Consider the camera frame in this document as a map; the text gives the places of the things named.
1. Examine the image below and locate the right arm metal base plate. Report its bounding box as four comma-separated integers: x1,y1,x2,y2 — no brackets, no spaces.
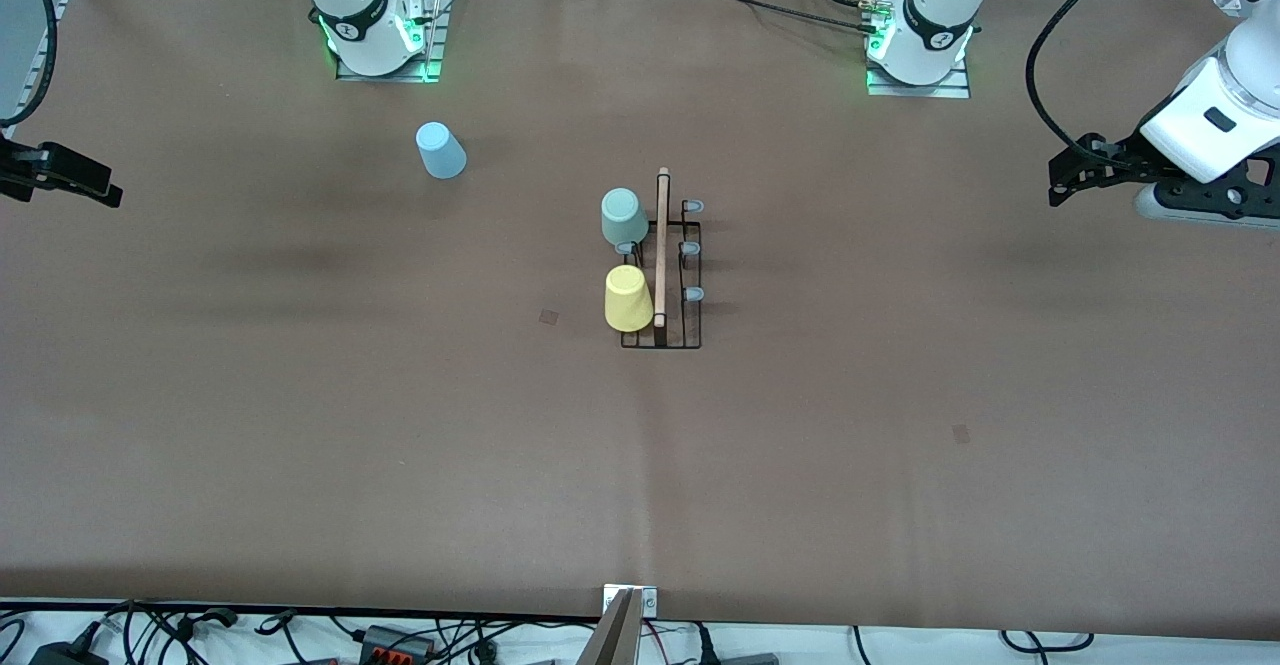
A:
335,0,447,84

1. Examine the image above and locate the yellow plastic cup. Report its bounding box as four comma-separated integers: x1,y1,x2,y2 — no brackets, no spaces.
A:
604,265,655,333

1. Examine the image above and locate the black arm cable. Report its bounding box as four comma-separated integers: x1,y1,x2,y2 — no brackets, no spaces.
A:
1024,0,1146,151
0,0,59,132

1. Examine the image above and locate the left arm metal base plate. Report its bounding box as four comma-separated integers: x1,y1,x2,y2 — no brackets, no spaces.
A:
866,53,972,99

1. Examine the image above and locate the aluminium profile beam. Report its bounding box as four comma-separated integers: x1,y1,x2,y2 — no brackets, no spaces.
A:
577,587,646,665

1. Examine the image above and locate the black power adapter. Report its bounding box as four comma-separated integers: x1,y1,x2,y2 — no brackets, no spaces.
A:
28,640,109,665

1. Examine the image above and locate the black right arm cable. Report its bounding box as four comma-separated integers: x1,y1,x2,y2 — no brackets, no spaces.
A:
0,0,59,132

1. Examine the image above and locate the light blue plastic cup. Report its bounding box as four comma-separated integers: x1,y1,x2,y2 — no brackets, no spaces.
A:
415,122,468,181

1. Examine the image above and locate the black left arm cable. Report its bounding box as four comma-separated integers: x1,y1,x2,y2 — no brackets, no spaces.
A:
1024,0,1146,151

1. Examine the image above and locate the black braided table cable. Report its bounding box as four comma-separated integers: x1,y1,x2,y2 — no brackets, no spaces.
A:
640,0,886,36

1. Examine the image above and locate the small metal corner bracket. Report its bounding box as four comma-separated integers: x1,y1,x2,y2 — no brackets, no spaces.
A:
602,585,659,618

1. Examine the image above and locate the table cover sheet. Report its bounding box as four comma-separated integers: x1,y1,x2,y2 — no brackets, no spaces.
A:
0,0,1280,641

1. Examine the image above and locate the black wire cup holder rack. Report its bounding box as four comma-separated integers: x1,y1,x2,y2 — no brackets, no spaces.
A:
620,167,706,351

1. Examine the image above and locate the looped black floor cable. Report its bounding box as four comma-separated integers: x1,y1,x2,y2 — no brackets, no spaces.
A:
1000,629,1093,654

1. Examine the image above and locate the slotted aluminium edge rail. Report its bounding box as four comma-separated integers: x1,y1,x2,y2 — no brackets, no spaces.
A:
14,0,105,124

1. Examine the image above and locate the black orange cable connector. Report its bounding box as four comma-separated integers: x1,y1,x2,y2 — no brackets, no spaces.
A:
358,625,437,662

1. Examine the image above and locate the pale green plastic cup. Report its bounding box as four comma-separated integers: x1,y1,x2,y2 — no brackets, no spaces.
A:
600,188,651,252

